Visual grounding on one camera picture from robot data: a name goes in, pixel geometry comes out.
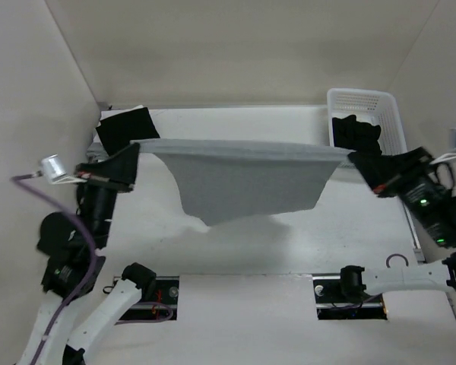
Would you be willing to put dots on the folded white tank top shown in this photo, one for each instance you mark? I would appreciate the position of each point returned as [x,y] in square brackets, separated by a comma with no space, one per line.
[113,112]

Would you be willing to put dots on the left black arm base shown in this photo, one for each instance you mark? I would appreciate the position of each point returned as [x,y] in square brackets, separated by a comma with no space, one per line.
[158,306]

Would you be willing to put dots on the grey tank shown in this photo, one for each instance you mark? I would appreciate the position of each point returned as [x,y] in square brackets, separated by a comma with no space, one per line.
[220,181]
[96,153]

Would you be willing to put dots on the folded grey tank top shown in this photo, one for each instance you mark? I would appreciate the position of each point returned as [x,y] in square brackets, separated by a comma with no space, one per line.
[96,153]

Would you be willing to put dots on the folded black tank top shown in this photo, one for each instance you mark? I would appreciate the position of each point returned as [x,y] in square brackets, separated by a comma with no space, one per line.
[117,131]

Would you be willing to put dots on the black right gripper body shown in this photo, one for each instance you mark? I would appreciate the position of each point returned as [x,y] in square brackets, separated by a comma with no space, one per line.
[422,195]

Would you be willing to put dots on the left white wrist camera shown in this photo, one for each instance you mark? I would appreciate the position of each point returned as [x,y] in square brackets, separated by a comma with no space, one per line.
[54,171]

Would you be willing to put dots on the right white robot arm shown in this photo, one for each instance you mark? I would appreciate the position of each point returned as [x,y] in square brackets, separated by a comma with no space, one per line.
[439,275]

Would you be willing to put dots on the silver table rail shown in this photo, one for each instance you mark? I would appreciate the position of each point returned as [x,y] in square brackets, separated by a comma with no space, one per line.
[83,235]

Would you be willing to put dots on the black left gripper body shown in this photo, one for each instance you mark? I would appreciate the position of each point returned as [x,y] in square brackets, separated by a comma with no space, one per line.
[99,201]

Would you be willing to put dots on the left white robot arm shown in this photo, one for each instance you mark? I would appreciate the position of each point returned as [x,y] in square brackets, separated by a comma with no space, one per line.
[71,241]

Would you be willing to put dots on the black tank top in basket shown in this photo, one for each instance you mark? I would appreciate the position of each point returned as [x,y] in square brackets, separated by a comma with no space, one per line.
[357,136]

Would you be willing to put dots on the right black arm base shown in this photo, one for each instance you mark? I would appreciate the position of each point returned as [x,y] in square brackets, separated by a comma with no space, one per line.
[332,304]

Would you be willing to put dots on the white plastic basket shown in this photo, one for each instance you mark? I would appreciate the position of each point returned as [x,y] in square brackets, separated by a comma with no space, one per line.
[369,106]

